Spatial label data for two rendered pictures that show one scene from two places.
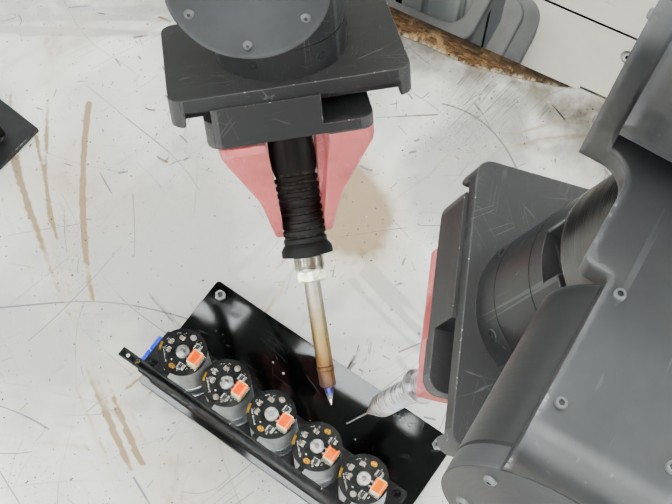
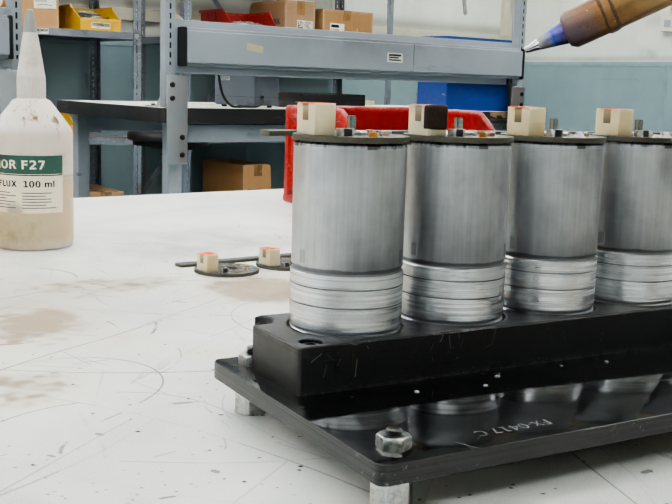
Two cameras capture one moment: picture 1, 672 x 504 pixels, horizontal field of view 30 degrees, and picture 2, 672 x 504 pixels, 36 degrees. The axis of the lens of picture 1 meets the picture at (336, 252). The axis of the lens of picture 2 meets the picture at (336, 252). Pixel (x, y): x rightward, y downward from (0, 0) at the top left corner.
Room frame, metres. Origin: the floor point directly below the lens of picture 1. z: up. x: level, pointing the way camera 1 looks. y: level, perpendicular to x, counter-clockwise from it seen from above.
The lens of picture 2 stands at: (0.21, -0.21, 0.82)
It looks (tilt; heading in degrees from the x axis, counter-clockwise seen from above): 9 degrees down; 115
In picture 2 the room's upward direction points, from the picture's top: 2 degrees clockwise
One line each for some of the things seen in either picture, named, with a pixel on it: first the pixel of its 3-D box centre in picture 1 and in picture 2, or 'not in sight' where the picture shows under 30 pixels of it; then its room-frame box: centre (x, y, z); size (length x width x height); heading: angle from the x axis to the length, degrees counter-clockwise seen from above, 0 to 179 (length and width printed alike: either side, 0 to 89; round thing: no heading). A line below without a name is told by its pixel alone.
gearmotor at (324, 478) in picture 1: (317, 456); (452, 242); (0.14, 0.01, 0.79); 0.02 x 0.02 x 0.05
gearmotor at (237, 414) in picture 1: (230, 395); (630, 231); (0.17, 0.05, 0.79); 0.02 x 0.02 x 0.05
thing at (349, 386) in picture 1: (295, 413); (589, 383); (0.17, 0.02, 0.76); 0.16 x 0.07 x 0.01; 55
